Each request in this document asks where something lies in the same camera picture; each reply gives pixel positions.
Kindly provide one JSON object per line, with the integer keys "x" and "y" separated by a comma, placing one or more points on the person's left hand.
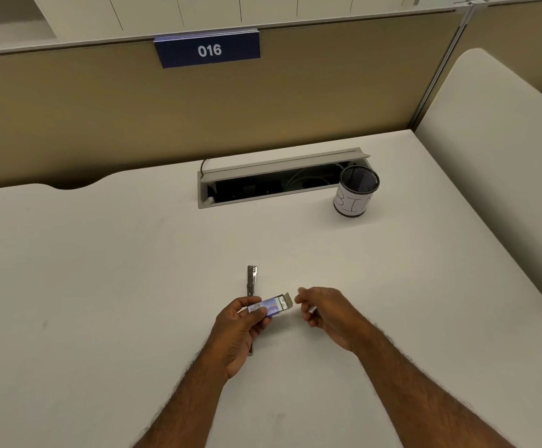
{"x": 236, "y": 335}

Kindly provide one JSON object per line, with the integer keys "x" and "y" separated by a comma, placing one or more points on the person's right hand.
{"x": 338, "y": 317}

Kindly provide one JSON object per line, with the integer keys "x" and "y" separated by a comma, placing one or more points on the blue staples box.
{"x": 278, "y": 305}

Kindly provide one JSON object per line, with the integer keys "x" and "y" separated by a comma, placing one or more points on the silver metal stapler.
{"x": 251, "y": 279}

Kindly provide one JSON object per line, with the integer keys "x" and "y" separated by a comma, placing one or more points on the person's left forearm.
{"x": 182, "y": 410}

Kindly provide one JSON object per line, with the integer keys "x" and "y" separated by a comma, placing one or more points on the person's right forearm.
{"x": 420, "y": 396}

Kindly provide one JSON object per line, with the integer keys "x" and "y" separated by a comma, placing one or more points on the black mesh cup white label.
{"x": 351, "y": 205}

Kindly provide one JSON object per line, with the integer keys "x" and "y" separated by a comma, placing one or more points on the white rounded side divider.
{"x": 495, "y": 163}

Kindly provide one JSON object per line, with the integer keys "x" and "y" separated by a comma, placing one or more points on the beige partition panel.
{"x": 112, "y": 116}
{"x": 523, "y": 41}

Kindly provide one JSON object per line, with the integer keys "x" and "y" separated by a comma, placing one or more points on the blue number sign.
{"x": 208, "y": 50}

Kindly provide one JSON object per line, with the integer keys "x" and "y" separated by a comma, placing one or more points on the white panelled cabinet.
{"x": 215, "y": 6}

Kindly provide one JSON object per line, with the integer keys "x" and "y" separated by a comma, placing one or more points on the white open shelf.
{"x": 4, "y": 13}

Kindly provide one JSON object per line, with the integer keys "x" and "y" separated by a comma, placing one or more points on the grey partition post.
{"x": 439, "y": 69}

